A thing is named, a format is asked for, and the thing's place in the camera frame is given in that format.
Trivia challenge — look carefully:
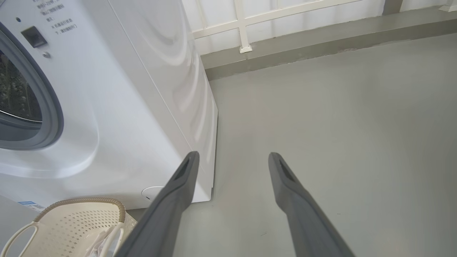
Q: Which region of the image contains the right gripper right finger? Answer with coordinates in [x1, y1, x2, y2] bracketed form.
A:
[268, 152, 356, 257]

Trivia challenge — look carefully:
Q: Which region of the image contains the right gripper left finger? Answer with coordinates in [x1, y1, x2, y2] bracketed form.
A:
[114, 151, 200, 257]

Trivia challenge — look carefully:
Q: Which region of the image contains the white garment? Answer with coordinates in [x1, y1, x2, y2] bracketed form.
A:
[86, 224, 124, 257]

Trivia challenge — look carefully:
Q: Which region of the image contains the cream perforated laundry basket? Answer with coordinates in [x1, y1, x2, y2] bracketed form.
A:
[0, 197, 126, 257]

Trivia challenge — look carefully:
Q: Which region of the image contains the white front-load washing machine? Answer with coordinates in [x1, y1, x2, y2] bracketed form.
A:
[0, 0, 219, 211]

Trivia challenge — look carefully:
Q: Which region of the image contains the grey rubber door gasket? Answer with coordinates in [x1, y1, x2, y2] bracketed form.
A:
[0, 23, 65, 150]

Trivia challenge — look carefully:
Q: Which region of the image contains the black door lock socket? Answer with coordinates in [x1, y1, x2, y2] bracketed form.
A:
[21, 26, 48, 48]

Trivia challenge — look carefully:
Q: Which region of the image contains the round white filter cover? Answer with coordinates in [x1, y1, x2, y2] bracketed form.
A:
[141, 186, 165, 201]

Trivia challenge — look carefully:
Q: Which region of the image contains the blue energy label sticker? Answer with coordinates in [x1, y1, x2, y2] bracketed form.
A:
[18, 201, 45, 212]

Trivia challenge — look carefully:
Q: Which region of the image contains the steel washer drum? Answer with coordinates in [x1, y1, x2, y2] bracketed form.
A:
[0, 50, 42, 124]

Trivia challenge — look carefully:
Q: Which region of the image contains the white metal railing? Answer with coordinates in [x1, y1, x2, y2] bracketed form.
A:
[182, 0, 457, 54]

